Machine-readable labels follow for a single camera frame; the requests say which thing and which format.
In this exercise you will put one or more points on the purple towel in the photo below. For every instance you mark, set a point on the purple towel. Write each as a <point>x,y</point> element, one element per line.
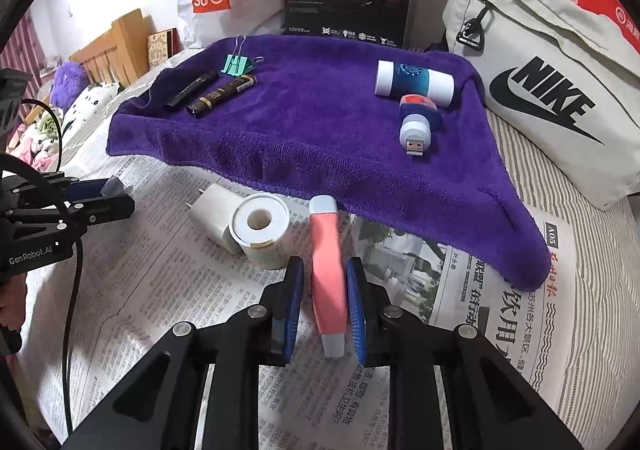
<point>325,130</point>

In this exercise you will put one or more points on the striped bed sheet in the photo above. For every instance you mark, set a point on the striped bed sheet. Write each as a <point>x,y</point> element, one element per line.
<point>590,305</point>

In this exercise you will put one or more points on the purple plush toy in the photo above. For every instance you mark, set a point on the purple plush toy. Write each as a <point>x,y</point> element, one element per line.
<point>70,80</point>

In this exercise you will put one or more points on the brown gold lipstick tube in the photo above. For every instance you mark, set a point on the brown gold lipstick tube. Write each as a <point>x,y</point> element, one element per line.
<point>220,95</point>

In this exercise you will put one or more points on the person's left hand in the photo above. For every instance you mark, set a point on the person's left hand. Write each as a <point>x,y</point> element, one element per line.
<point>7,305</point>

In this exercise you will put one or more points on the white wall charger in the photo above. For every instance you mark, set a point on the white wall charger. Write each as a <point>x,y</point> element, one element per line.
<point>212,215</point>

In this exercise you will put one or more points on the red paper bag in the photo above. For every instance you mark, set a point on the red paper bag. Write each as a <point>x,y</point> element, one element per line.
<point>600,5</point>

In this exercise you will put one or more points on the blue petroleum jelly jar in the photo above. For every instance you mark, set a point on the blue petroleum jelly jar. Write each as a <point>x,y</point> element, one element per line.
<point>417,102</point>

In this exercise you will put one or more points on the wooden headboard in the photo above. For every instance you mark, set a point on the wooden headboard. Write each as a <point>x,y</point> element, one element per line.
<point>125,45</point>

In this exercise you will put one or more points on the blue and white bottle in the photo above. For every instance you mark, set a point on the blue and white bottle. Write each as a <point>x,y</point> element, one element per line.
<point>415,80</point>

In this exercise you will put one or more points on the white spotted pillow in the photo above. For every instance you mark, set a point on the white spotted pillow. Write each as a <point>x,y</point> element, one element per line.
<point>95,97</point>

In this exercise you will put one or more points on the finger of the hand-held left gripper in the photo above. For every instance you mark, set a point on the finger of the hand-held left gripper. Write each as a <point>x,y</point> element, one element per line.
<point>85,189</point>
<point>107,210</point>

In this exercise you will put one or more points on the white tape roll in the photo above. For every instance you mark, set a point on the white tape roll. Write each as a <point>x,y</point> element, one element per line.
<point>260,245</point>

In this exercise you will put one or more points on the white usb night light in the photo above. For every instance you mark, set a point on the white usb night light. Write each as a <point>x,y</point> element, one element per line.
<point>417,130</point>

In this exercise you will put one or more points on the floral bedding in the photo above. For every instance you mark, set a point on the floral bedding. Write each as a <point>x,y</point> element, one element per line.
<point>40,140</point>

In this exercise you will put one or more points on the small brown patterned box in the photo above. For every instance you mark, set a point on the small brown patterned box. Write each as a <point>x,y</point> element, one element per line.
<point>160,47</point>

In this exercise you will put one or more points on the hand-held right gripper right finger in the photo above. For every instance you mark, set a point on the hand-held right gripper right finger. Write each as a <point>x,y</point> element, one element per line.
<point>356,310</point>

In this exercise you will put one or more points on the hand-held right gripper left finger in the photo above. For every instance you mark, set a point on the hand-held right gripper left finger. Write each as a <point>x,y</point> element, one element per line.
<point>295,310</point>

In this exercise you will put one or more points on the newspaper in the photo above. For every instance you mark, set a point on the newspaper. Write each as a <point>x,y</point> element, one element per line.
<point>175,290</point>

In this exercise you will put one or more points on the black cosmetic tube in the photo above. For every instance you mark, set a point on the black cosmetic tube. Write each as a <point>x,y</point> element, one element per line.
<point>192,90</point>

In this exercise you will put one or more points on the pink tube with grey caps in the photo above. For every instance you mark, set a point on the pink tube with grey caps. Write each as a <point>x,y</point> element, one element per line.
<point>327,280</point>

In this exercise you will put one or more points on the green binder clip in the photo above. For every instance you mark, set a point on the green binder clip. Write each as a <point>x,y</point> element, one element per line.
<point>235,65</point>

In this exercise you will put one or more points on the beige sling bag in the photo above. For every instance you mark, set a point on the beige sling bag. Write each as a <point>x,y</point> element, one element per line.
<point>550,30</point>

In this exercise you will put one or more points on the clear plastic cap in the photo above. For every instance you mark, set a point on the clear plastic cap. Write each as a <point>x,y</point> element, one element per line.
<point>117,186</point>

